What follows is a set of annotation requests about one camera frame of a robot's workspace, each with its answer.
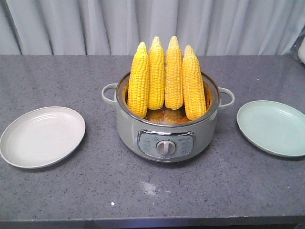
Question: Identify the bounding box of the yellow corn cob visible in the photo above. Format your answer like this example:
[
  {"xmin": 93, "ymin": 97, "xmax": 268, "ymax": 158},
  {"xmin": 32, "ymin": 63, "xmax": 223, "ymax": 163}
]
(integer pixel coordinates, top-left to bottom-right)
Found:
[
  {"xmin": 164, "ymin": 36, "xmax": 183, "ymax": 110},
  {"xmin": 182, "ymin": 45, "xmax": 207, "ymax": 120},
  {"xmin": 127, "ymin": 42, "xmax": 150, "ymax": 118},
  {"xmin": 148, "ymin": 36, "xmax": 165, "ymax": 110}
]

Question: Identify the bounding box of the green electric cooking pot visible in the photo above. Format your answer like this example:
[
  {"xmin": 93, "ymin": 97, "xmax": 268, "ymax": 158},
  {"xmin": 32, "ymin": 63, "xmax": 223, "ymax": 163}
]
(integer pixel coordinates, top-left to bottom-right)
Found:
[{"xmin": 102, "ymin": 73, "xmax": 235, "ymax": 163}]

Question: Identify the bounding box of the beige plate left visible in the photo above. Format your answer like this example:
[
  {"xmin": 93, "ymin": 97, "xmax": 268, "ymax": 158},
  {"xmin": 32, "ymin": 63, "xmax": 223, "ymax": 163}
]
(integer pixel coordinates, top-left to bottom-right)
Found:
[{"xmin": 0, "ymin": 106, "xmax": 86, "ymax": 169}]

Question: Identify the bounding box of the green plate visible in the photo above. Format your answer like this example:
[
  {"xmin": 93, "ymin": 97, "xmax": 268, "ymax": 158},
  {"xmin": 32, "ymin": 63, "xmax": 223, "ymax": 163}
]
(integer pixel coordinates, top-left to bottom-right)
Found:
[{"xmin": 236, "ymin": 100, "xmax": 305, "ymax": 158}]

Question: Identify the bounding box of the grey curtain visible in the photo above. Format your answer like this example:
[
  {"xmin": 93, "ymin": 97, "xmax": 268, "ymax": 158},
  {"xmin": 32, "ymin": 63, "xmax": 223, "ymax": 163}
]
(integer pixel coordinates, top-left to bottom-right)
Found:
[{"xmin": 0, "ymin": 0, "xmax": 305, "ymax": 55}]

